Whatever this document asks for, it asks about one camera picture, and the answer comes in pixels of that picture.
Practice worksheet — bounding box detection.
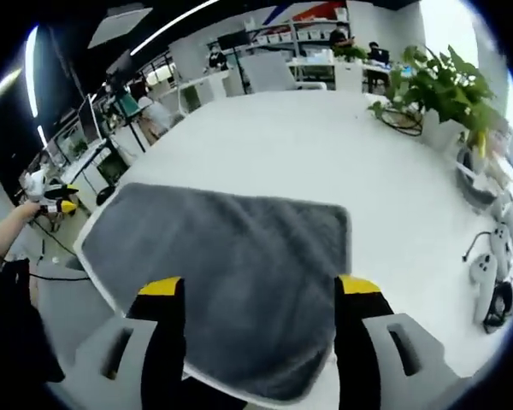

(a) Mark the white office chair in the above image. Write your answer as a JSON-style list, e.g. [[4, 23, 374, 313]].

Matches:
[[238, 50, 329, 94]]

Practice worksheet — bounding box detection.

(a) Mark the white game controller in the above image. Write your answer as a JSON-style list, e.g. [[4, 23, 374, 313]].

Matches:
[[469, 251, 500, 325], [490, 223, 513, 275]]

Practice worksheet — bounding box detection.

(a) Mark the ceiling light strip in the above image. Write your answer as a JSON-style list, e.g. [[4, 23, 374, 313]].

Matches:
[[129, 0, 220, 57], [24, 24, 40, 120]]

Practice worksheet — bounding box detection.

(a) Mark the black stand with round base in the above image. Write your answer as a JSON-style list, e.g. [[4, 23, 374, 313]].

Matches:
[[95, 185, 120, 206]]

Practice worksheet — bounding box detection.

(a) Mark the person's dark clothing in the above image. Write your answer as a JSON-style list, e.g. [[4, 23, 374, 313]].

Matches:
[[0, 255, 66, 385]]

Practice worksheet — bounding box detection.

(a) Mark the shelving with white boxes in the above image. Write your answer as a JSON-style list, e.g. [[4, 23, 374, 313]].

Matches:
[[245, 11, 352, 47]]

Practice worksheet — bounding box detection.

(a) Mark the small green plant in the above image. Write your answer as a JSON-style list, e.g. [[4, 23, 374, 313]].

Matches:
[[332, 44, 369, 64]]

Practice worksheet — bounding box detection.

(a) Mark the green potted plant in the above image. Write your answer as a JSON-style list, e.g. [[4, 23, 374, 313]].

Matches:
[[367, 44, 509, 150]]

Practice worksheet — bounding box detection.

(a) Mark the white office desk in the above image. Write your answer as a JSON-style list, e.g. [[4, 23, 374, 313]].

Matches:
[[285, 57, 395, 94]]

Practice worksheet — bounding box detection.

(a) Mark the black headset strap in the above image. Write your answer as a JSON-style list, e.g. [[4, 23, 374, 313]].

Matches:
[[481, 280, 513, 335]]

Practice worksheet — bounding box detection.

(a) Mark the black cable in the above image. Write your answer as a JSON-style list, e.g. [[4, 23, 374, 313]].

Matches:
[[28, 213, 91, 284]]

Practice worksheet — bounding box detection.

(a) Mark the grey cable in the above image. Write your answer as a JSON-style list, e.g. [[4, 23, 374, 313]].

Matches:
[[461, 230, 493, 262]]

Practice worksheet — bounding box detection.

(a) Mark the grey fluffy towel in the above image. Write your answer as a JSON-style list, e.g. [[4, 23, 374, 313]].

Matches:
[[81, 182, 352, 402]]

